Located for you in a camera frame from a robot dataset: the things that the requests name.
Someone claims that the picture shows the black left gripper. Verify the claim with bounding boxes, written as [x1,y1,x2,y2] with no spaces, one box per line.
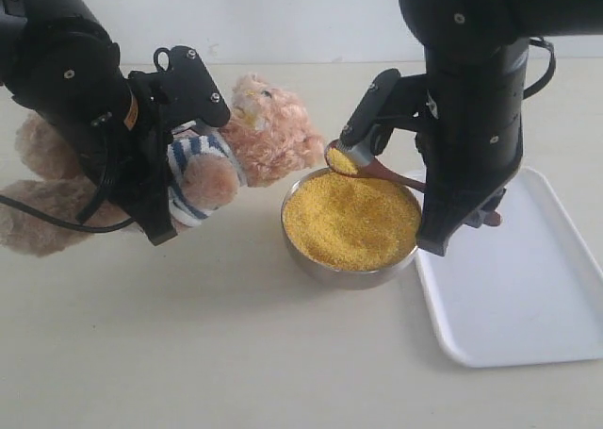
[8,37,177,246]

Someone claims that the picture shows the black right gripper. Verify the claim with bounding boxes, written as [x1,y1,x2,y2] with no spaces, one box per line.
[339,39,529,255]

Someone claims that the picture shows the dark brown wooden spoon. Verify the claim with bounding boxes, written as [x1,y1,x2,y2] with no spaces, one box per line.
[323,139,502,226]

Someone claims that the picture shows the tan teddy bear striped sweater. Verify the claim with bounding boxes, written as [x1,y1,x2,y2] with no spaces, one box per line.
[1,74,324,234]

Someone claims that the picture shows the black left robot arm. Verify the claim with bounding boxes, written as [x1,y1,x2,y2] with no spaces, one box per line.
[1,0,177,245]

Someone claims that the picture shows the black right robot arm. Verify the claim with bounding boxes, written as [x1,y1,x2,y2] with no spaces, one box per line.
[338,0,602,256]

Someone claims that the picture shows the steel bowl of yellow millet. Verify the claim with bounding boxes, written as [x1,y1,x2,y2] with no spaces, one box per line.
[280,169,421,290]

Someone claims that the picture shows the white rectangular plastic tray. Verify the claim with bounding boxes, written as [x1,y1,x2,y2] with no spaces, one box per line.
[416,167,602,368]

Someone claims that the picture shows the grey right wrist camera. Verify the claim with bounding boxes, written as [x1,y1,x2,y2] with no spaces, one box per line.
[344,124,393,169]

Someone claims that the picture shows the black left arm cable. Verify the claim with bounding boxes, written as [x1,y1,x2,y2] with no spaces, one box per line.
[0,112,166,235]

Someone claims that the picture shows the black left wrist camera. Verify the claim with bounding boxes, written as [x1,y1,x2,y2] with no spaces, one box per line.
[128,45,231,132]

